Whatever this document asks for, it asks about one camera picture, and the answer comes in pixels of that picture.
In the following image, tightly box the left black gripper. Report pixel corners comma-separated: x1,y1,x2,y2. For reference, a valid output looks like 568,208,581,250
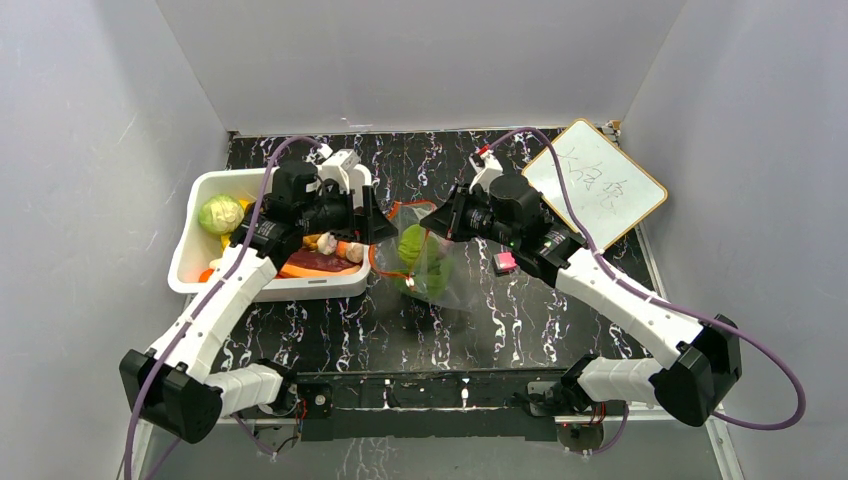
299,183,397,247

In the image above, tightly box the green cabbage head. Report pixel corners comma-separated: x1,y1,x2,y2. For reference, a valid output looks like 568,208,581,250
397,224,441,270

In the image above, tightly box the clear zip top bag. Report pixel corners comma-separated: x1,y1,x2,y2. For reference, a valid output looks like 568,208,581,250
368,200,481,311

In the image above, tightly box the green leafy vegetable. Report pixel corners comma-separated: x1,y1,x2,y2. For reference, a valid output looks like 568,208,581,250
392,257,455,303

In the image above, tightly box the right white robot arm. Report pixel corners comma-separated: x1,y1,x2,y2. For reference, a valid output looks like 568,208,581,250
420,174,741,427

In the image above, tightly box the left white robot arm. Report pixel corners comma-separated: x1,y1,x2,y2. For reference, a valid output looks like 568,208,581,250
119,155,397,444

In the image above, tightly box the small pink eraser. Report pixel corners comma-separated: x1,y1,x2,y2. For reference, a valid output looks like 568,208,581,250
493,252,518,276

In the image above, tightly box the white plastic bin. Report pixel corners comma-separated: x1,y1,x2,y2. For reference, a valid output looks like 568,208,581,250
167,168,370,303

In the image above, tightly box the pale green cabbage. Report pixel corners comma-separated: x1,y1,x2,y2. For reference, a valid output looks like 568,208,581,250
197,194,245,235

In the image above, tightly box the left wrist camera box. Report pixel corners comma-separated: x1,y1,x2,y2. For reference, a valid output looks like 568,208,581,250
318,149,372,194

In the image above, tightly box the small whiteboard yellow frame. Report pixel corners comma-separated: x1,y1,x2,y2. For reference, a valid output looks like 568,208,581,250
522,119,668,250

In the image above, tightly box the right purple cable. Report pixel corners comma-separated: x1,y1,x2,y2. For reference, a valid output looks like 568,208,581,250
480,127,808,432

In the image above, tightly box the purple cable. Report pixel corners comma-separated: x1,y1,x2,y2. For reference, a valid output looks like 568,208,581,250
480,127,808,432
122,136,326,480

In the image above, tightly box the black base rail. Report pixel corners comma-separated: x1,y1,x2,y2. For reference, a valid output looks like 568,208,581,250
135,367,664,444

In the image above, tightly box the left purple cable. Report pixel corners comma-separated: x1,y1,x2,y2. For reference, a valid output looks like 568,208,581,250
122,136,326,480

